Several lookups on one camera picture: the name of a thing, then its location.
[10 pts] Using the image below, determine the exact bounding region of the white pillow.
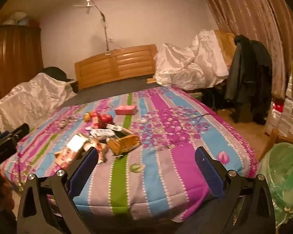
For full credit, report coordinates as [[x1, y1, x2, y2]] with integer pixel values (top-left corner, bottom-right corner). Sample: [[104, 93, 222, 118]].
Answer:
[[4, 11, 28, 25]]

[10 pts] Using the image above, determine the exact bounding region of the white barcode packet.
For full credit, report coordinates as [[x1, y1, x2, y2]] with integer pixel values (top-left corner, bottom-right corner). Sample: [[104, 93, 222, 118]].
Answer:
[[90, 128, 116, 140]]

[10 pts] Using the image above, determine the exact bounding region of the black bag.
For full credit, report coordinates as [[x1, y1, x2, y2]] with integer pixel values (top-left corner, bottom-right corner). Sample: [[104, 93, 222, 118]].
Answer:
[[42, 66, 75, 84]]

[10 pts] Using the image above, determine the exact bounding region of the grey mattress pad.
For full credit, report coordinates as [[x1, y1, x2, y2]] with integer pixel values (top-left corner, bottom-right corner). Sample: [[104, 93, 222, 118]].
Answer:
[[61, 74, 160, 108]]

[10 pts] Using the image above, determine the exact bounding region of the wooden chair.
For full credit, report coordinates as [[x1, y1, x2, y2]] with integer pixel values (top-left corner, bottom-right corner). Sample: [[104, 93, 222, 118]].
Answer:
[[257, 129, 293, 162]]

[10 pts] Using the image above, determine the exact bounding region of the brown cardboard box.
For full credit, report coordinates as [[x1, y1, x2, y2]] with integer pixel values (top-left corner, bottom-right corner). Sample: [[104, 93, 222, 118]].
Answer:
[[107, 135, 141, 155]]

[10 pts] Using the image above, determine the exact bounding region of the pink tissue packet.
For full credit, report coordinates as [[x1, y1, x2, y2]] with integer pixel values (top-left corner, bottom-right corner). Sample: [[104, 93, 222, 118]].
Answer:
[[115, 105, 138, 116]]

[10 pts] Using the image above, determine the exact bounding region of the stack of white boxes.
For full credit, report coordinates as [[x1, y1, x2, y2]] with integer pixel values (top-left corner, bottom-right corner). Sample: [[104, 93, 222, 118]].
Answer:
[[266, 85, 293, 138]]

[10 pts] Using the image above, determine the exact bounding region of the wooden wardrobe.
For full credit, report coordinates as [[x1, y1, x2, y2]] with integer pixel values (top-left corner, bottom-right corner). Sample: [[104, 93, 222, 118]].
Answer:
[[0, 26, 44, 103]]

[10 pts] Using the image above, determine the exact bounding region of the floral striped bedspread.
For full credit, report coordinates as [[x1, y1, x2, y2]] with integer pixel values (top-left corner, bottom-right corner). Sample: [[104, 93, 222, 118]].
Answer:
[[0, 86, 259, 223]]

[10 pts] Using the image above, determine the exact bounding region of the green-lined trash bin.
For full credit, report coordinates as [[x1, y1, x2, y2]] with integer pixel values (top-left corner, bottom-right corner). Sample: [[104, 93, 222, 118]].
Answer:
[[258, 142, 293, 228]]

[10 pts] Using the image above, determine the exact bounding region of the wooden headboard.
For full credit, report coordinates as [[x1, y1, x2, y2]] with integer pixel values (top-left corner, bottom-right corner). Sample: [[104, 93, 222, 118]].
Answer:
[[74, 44, 158, 90]]

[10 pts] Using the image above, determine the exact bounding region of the white ceiling fan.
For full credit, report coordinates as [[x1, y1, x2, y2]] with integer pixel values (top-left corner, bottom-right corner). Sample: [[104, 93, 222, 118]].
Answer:
[[74, 0, 94, 14]]

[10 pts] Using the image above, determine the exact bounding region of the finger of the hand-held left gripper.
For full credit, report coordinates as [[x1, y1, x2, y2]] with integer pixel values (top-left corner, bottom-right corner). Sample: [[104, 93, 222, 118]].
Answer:
[[8, 123, 30, 142], [0, 130, 11, 143]]

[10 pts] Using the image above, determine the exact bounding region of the black jacket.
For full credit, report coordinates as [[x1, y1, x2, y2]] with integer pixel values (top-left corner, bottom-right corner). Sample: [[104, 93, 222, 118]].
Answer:
[[234, 35, 273, 125]]

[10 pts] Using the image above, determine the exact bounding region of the tan cloth bundle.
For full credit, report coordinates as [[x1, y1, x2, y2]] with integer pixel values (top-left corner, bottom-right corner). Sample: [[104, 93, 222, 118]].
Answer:
[[214, 30, 235, 65]]

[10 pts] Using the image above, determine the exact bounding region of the pink curtain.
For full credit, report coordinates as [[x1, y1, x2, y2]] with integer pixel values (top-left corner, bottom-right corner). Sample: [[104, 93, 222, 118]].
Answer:
[[201, 0, 293, 100]]

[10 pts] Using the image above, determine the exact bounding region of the string lights wire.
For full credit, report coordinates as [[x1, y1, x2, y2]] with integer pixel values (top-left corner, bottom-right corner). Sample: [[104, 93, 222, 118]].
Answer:
[[84, 0, 113, 56]]

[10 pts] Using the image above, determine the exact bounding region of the grey jacket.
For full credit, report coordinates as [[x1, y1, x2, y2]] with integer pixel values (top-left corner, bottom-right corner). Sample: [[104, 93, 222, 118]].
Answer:
[[225, 43, 251, 103]]

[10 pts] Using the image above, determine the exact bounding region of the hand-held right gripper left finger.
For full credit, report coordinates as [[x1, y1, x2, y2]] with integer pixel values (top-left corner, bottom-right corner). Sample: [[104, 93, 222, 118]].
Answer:
[[17, 147, 98, 234]]

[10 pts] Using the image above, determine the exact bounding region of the black white barcode box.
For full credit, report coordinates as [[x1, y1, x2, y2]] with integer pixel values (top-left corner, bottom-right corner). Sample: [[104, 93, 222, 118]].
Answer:
[[106, 123, 133, 137]]

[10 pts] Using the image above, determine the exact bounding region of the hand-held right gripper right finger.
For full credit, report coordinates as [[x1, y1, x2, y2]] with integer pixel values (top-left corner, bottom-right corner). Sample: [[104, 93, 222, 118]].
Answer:
[[195, 147, 276, 234]]

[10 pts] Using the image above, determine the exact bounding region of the orange snack packet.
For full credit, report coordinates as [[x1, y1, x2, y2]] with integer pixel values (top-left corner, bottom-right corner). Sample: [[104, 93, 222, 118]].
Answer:
[[54, 134, 86, 169]]

